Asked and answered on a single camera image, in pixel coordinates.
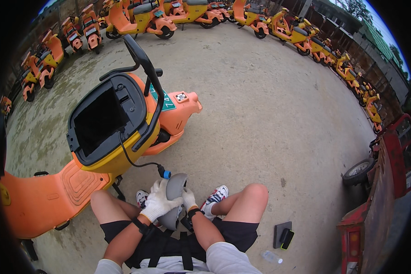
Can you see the person's legs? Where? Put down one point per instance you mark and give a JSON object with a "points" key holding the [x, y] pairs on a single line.
{"points": [[246, 212]]}

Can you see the clear plastic water bottle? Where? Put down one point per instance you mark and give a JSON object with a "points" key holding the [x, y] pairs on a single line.
{"points": [[271, 257]]}

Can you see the row of parked orange scooters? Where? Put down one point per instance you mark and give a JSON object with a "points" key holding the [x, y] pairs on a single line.
{"points": [[142, 19]]}

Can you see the person's right fingers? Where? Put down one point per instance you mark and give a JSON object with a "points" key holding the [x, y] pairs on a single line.
{"points": [[187, 193]]}

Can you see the person's left hand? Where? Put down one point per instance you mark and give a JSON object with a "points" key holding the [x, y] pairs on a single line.
{"points": [[156, 202]]}

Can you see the gray flat pad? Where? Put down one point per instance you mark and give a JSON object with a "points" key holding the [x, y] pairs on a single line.
{"points": [[278, 234]]}

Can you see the red cargo vehicle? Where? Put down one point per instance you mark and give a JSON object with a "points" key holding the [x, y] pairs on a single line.
{"points": [[395, 154]]}

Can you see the gray scooter seat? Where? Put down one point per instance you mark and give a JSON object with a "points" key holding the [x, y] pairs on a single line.
{"points": [[174, 188]]}

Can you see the orange yellow seatless scooter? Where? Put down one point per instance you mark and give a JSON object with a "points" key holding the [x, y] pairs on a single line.
{"points": [[54, 195]]}

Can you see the building with green roof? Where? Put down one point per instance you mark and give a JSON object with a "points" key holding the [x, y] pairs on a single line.
{"points": [[373, 37]]}

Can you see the black wrist band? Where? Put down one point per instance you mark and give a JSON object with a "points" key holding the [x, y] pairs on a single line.
{"points": [[191, 216], [141, 226]]}

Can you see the black device with green edge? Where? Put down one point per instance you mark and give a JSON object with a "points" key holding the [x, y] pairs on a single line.
{"points": [[287, 239]]}

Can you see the person's body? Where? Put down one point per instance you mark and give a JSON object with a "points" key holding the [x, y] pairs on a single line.
{"points": [[226, 258]]}

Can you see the person's right hand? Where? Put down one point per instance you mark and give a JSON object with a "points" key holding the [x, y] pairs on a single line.
{"points": [[189, 199]]}

